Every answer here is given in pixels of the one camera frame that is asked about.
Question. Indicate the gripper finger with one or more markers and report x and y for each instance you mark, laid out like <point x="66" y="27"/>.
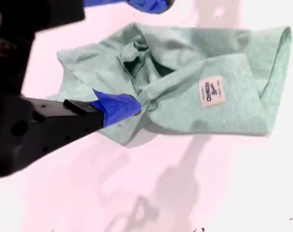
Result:
<point x="148" y="6"/>
<point x="112" y="108"/>

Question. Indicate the pale green T-shirt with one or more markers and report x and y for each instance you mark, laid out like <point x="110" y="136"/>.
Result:
<point x="180" y="113"/>

